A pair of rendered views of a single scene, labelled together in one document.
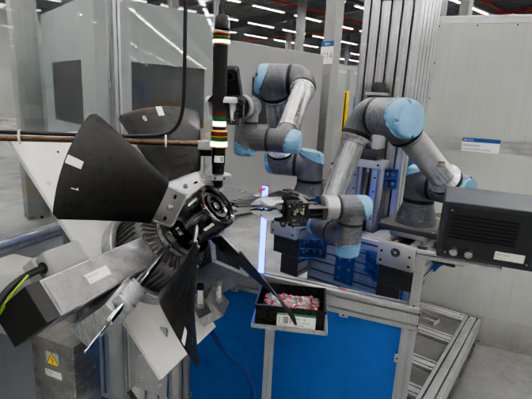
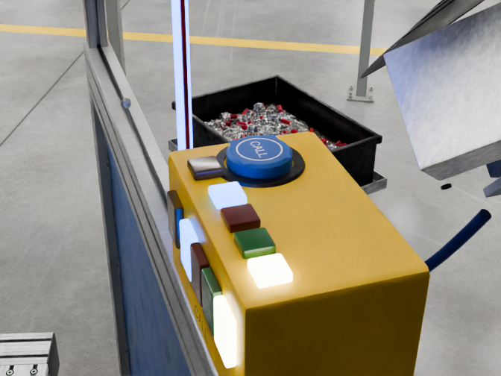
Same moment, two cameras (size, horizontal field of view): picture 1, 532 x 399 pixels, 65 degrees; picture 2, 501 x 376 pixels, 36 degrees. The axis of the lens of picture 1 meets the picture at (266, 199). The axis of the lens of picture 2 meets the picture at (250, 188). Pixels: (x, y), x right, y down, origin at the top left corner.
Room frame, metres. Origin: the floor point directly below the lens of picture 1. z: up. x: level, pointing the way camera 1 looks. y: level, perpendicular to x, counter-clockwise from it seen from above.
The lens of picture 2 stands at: (1.79, 0.54, 1.31)
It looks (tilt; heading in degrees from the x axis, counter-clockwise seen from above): 32 degrees down; 230
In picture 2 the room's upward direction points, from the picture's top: 1 degrees clockwise
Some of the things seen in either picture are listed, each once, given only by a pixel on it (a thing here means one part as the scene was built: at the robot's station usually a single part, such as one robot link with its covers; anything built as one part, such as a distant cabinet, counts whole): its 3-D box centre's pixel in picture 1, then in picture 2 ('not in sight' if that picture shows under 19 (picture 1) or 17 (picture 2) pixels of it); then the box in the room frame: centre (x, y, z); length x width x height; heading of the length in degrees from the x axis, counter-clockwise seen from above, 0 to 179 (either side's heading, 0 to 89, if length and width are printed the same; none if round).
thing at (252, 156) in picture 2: not in sight; (259, 159); (1.52, 0.23, 1.08); 0.04 x 0.04 x 0.02
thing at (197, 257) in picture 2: not in sight; (200, 274); (1.59, 0.26, 1.04); 0.02 x 0.01 x 0.03; 68
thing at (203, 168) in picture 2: not in sight; (204, 168); (1.55, 0.22, 1.08); 0.02 x 0.02 x 0.01; 68
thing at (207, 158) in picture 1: (214, 159); not in sight; (1.09, 0.14, 1.32); 0.09 x 0.07 x 0.10; 103
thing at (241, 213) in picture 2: not in sight; (240, 218); (1.57, 0.27, 1.08); 0.02 x 0.02 x 0.01; 68
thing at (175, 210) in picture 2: not in sight; (176, 219); (1.57, 0.21, 1.04); 0.02 x 0.01 x 0.03; 68
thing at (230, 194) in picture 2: not in sight; (227, 195); (1.56, 0.25, 1.08); 0.02 x 0.02 x 0.01; 68
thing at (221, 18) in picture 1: (219, 99); not in sight; (1.10, 0.13, 1.47); 0.04 x 0.04 x 0.46
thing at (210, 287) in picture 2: not in sight; (212, 301); (1.60, 0.29, 1.04); 0.02 x 0.01 x 0.03; 68
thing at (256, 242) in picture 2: not in sight; (254, 242); (1.58, 0.30, 1.08); 0.02 x 0.02 x 0.01; 68
